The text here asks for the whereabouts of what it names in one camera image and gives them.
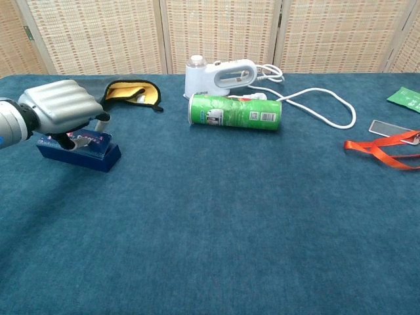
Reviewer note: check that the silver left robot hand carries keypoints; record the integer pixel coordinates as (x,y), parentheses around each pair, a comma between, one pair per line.
(62,105)

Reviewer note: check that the blue eyeglass case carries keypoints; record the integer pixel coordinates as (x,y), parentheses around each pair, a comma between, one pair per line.
(98,160)

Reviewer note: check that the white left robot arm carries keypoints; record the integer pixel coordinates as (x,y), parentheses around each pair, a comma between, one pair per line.
(10,124)

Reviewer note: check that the grey and yellow cloth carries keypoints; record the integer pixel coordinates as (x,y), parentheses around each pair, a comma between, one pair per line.
(124,90)

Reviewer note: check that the woven bamboo screen panel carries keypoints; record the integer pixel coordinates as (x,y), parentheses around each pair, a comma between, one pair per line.
(411,49)
(338,36)
(98,36)
(13,49)
(223,29)

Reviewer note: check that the white handheld garment steamer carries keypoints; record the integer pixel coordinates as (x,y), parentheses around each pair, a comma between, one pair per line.
(197,82)

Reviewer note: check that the green chips can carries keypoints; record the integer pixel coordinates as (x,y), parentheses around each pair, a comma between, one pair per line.
(236,113)

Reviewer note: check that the teal carpet table cover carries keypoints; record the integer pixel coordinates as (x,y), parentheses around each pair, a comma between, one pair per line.
(229,229)

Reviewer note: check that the clear plastic badge holder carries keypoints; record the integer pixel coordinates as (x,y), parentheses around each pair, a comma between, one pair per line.
(387,128)

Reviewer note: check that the green square packet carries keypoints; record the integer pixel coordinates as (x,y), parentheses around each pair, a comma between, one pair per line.
(407,98)

